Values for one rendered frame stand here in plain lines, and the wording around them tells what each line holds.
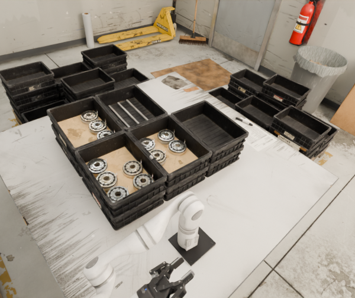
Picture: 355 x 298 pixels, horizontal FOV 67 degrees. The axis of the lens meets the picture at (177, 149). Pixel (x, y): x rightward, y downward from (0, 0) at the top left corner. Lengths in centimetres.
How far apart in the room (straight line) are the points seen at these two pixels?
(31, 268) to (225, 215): 138
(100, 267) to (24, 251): 126
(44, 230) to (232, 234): 91
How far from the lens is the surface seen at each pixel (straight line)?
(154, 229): 107
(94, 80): 284
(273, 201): 164
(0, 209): 256
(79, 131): 170
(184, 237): 125
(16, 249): 231
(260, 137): 200
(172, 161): 149
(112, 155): 152
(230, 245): 141
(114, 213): 127
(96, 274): 109
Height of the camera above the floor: 192
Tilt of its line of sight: 44 degrees down
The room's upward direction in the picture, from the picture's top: 7 degrees clockwise
